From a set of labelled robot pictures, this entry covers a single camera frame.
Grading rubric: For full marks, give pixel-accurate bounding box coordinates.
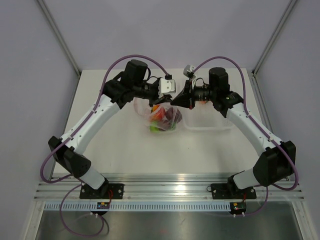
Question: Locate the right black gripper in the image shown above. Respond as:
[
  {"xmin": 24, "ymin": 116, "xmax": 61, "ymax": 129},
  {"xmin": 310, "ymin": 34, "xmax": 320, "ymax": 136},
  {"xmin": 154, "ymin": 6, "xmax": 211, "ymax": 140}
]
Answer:
[{"xmin": 171, "ymin": 79, "xmax": 217, "ymax": 110}]

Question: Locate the dark purple fruit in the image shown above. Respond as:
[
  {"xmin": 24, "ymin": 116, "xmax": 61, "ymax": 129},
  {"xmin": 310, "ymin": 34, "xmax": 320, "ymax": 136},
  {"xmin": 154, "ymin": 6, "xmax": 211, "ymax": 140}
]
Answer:
[{"xmin": 165, "ymin": 107, "xmax": 176, "ymax": 121}]

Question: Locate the clear zip top bag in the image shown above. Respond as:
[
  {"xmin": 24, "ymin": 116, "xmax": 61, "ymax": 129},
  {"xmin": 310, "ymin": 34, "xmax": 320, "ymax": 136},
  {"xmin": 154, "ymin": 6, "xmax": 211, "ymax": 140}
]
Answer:
[{"xmin": 133, "ymin": 98, "xmax": 183, "ymax": 133}]

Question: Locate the dark red apple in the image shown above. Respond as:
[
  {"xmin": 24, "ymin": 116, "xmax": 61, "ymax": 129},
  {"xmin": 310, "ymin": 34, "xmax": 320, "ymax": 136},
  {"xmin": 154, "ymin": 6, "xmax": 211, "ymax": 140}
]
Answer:
[{"xmin": 173, "ymin": 110, "xmax": 182, "ymax": 124}]

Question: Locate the white radish with leaves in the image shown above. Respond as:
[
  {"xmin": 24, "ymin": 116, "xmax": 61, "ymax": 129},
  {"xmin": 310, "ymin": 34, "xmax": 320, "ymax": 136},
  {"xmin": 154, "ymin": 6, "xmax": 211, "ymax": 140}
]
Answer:
[{"xmin": 167, "ymin": 121, "xmax": 177, "ymax": 131}]

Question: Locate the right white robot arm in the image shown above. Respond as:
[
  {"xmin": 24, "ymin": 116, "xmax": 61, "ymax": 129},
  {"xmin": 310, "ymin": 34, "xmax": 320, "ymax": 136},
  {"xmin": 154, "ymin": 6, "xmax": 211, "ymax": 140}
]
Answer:
[{"xmin": 171, "ymin": 65, "xmax": 297, "ymax": 198}]

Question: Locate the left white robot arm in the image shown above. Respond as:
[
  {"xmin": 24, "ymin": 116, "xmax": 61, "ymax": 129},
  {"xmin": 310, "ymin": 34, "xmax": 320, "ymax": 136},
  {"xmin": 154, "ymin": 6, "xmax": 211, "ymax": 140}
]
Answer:
[{"xmin": 48, "ymin": 59, "xmax": 176, "ymax": 199}]

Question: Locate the white plastic basket tray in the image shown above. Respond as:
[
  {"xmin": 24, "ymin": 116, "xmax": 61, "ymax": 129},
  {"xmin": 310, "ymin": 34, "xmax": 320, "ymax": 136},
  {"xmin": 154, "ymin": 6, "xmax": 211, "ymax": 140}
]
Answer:
[{"xmin": 179, "ymin": 101, "xmax": 234, "ymax": 131}]

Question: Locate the right circuit board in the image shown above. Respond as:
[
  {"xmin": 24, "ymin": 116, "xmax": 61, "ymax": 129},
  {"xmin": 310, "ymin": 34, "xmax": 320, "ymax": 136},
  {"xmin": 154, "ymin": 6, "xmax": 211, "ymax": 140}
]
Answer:
[{"xmin": 231, "ymin": 202, "xmax": 247, "ymax": 211}]

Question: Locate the circuit board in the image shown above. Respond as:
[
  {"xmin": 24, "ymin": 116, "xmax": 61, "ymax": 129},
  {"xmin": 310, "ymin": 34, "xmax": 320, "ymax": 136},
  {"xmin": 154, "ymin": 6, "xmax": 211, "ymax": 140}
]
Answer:
[
  {"xmin": 97, "ymin": 202, "xmax": 111, "ymax": 209},
  {"xmin": 231, "ymin": 202, "xmax": 247, "ymax": 211}
]

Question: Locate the left circuit board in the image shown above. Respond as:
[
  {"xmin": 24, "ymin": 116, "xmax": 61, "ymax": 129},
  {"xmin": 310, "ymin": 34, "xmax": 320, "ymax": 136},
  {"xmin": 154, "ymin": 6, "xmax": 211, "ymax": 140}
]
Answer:
[{"xmin": 97, "ymin": 202, "xmax": 111, "ymax": 209}]

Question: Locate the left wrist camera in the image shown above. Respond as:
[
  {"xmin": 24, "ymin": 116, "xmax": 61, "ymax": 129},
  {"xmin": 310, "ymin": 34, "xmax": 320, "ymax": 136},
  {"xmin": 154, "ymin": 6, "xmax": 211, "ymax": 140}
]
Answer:
[{"xmin": 158, "ymin": 77, "xmax": 176, "ymax": 98}]

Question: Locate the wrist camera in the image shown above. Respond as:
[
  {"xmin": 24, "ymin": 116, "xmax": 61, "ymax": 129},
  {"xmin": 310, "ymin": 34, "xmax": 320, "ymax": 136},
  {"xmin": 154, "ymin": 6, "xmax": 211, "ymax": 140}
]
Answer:
[
  {"xmin": 158, "ymin": 77, "xmax": 176, "ymax": 98},
  {"xmin": 183, "ymin": 64, "xmax": 196, "ymax": 80}
]

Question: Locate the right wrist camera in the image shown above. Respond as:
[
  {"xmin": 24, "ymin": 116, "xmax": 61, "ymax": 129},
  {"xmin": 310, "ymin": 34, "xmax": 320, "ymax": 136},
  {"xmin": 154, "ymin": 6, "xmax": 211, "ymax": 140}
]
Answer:
[{"xmin": 183, "ymin": 64, "xmax": 196, "ymax": 80}]

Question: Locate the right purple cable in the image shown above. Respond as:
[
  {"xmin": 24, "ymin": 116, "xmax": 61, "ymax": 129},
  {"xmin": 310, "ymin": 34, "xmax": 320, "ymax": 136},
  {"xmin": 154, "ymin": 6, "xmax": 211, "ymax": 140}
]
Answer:
[{"xmin": 192, "ymin": 56, "xmax": 300, "ymax": 217}]

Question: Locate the purple cable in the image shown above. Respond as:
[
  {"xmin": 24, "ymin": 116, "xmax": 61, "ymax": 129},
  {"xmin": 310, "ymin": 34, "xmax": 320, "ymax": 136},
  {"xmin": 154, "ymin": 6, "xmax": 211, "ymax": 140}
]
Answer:
[
  {"xmin": 39, "ymin": 54, "xmax": 173, "ymax": 237},
  {"xmin": 192, "ymin": 56, "xmax": 300, "ymax": 217}
]

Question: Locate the aluminium rail frame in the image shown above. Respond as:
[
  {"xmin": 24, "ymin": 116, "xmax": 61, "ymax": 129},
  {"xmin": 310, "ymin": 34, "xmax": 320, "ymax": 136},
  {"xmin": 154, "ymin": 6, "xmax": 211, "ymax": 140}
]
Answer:
[{"xmin": 33, "ymin": 172, "xmax": 305, "ymax": 202}]

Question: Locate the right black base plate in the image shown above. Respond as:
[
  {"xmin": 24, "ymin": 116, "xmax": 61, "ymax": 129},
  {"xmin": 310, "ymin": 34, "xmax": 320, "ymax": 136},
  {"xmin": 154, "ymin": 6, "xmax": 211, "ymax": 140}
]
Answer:
[{"xmin": 206, "ymin": 183, "xmax": 257, "ymax": 200}]

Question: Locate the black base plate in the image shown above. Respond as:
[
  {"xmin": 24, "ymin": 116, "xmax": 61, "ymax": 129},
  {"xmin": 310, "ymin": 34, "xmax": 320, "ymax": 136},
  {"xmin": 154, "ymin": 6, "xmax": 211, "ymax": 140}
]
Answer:
[
  {"xmin": 79, "ymin": 182, "xmax": 124, "ymax": 200},
  {"xmin": 206, "ymin": 183, "xmax": 257, "ymax": 200}
]

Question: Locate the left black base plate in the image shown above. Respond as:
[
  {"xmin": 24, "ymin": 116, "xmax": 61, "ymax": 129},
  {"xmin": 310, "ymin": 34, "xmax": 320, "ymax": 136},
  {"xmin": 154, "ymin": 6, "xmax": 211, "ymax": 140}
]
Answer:
[{"xmin": 79, "ymin": 182, "xmax": 124, "ymax": 200}]

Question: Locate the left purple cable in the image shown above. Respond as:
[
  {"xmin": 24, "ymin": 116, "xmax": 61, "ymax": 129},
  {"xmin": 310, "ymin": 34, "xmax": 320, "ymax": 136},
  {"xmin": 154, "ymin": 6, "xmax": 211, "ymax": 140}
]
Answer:
[{"xmin": 39, "ymin": 54, "xmax": 173, "ymax": 237}]

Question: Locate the white slotted cable duct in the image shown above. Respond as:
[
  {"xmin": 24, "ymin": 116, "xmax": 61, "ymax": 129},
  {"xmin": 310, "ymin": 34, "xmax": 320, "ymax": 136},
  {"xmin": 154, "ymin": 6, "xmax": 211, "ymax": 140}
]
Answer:
[{"xmin": 44, "ymin": 201, "xmax": 231, "ymax": 212}]

